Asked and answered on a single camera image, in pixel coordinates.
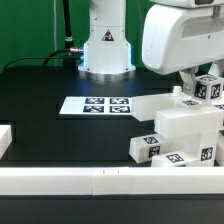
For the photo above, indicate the white chair back frame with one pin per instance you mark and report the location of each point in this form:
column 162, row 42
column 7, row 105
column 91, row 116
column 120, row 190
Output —
column 174, row 118

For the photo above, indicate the white front wall rail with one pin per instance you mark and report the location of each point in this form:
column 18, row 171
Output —
column 111, row 181

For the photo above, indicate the white marker base plate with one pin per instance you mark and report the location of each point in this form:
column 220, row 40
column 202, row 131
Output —
column 96, row 106

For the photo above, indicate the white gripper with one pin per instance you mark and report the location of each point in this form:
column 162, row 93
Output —
column 180, row 34

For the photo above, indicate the white chair seat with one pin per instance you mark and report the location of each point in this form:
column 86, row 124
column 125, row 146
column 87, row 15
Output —
column 200, row 149

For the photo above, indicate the white marker cube front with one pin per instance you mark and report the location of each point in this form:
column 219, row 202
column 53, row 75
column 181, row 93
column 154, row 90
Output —
column 208, row 88

